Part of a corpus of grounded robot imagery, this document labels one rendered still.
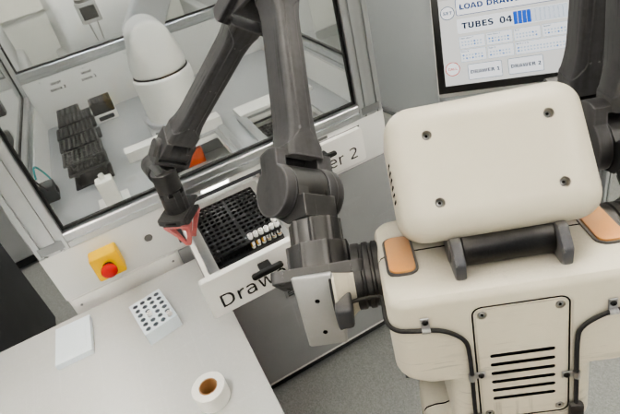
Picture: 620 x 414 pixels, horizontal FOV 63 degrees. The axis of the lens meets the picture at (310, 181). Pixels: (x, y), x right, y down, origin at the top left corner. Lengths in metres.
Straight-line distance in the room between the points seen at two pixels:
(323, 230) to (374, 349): 1.44
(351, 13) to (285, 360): 1.21
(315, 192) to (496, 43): 1.01
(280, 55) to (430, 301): 0.43
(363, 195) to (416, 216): 1.11
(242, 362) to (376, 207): 0.76
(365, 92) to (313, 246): 0.90
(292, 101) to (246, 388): 0.63
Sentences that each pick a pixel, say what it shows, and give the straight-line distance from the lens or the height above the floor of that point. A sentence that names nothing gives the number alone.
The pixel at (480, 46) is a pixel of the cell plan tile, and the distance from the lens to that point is 1.59.
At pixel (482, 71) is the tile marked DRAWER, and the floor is 1.00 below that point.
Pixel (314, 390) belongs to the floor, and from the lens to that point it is 2.01.
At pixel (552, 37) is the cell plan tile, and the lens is 1.62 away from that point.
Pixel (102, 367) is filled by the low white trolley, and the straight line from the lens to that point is 1.33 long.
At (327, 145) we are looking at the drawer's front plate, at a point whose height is 0.92.
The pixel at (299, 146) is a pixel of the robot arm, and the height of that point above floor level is 1.30.
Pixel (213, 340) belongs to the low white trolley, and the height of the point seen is 0.76.
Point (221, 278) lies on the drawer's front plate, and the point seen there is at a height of 0.92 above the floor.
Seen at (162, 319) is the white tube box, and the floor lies 0.79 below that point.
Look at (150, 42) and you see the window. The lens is 1.25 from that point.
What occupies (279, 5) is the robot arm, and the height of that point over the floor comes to 1.45.
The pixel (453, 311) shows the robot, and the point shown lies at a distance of 0.57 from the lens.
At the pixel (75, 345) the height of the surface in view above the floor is 0.78.
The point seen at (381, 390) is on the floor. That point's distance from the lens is 1.96.
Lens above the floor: 1.65
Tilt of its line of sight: 33 degrees down
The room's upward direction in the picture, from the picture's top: 15 degrees counter-clockwise
